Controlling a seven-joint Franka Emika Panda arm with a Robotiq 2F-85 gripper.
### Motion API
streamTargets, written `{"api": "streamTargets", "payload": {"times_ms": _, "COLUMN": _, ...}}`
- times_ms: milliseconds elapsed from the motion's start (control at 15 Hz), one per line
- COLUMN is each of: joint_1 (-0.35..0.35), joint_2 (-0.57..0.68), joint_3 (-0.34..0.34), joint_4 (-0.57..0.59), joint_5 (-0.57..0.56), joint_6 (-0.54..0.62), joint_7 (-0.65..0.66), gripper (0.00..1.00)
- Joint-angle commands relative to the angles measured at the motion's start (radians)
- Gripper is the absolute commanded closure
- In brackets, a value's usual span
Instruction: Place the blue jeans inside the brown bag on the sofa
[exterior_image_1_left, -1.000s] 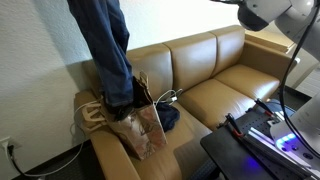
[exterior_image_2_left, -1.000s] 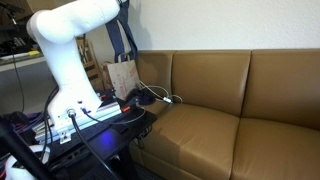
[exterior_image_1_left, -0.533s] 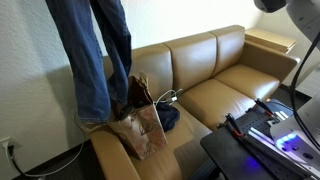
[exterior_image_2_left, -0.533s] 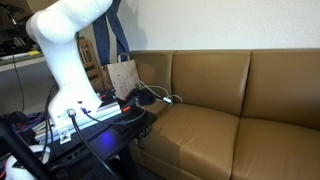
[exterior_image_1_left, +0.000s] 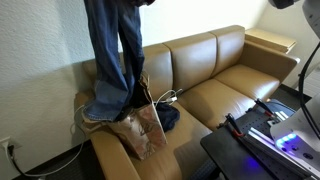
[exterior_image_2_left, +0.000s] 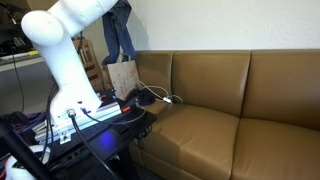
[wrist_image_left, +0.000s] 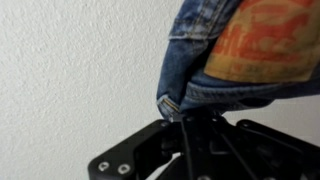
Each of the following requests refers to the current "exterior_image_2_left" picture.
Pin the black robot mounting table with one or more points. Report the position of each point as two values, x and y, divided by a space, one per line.
110 140

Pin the white round device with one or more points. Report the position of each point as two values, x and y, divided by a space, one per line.
13 170

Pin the wooden folding chair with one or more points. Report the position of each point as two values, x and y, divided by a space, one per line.
85 58

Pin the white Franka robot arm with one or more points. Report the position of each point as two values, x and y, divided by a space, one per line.
66 66

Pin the black tripod pole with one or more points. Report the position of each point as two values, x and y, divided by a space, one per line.
20 150

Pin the white charger brick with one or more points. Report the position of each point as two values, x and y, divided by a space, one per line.
167 99

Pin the yellow item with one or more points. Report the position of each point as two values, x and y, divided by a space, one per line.
34 52

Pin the dark navy garment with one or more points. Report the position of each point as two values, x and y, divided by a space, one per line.
143 97

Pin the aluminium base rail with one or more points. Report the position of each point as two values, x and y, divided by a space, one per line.
100 113

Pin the tan leather sofa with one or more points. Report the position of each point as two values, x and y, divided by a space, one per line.
216 116

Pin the brown paper bag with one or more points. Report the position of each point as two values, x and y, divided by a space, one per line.
123 78

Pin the cluttered background desk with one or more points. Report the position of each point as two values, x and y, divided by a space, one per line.
16 60

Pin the blue denim jeans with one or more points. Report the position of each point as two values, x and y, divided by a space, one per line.
116 30

